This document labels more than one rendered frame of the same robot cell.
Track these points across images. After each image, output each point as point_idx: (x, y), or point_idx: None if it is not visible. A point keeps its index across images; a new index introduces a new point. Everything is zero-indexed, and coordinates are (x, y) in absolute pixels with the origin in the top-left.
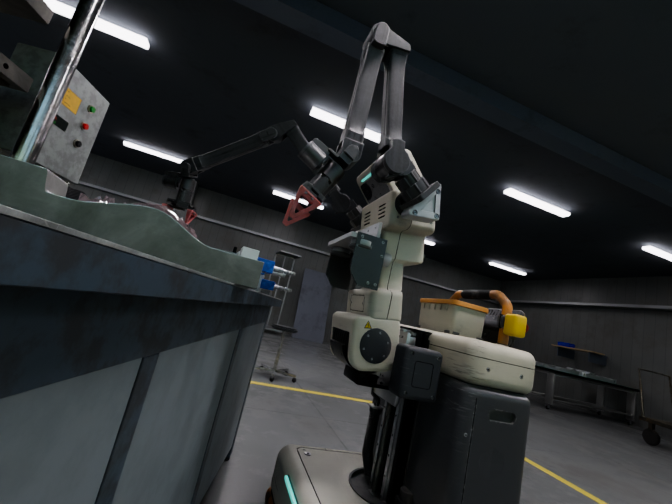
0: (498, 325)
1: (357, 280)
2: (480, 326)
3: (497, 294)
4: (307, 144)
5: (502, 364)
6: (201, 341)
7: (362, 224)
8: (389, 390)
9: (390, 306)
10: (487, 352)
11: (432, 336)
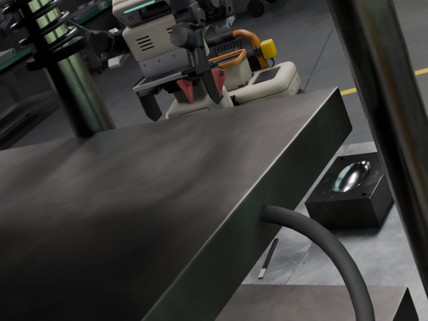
0: (258, 56)
1: (216, 100)
2: (248, 65)
3: (242, 33)
4: (187, 33)
5: (292, 81)
6: None
7: (137, 50)
8: None
9: (227, 100)
10: (287, 81)
11: (238, 97)
